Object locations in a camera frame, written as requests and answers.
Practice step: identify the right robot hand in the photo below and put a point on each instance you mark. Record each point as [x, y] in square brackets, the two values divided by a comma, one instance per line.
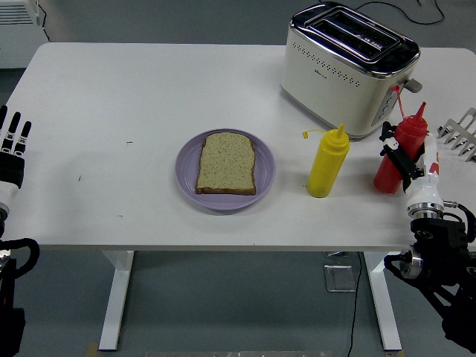
[425, 189]

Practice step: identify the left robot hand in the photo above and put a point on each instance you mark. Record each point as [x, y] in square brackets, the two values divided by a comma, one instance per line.
[12, 167]

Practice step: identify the red squeeze bottle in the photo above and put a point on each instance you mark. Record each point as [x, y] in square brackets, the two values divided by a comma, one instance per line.
[409, 137]

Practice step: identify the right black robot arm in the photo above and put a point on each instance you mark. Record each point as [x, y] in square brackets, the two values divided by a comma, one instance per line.
[442, 238]

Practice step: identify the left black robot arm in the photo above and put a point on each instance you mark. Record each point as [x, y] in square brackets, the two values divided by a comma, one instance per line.
[11, 290]

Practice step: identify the slice of bread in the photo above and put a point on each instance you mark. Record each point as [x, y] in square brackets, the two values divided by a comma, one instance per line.
[227, 163]

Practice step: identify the metal toast rack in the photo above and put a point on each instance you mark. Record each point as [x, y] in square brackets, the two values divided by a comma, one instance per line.
[461, 134]

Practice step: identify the yellow squeeze bottle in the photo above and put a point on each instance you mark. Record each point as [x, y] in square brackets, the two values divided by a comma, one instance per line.
[329, 163]

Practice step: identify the metal floor socket plate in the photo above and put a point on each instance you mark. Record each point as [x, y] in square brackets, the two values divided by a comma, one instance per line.
[340, 279]

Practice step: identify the white table leg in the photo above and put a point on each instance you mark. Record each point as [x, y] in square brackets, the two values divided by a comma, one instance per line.
[383, 308]
[117, 297]

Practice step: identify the white ribbed appliance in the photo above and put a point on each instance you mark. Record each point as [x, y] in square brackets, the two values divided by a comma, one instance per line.
[18, 41]

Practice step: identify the cream and chrome toaster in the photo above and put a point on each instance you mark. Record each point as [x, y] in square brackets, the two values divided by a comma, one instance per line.
[334, 85]

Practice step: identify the purple round plate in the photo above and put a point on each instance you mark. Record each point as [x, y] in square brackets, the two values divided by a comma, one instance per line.
[266, 167]

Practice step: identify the metal bracket under table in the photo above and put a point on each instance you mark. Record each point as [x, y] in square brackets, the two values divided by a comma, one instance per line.
[334, 254]

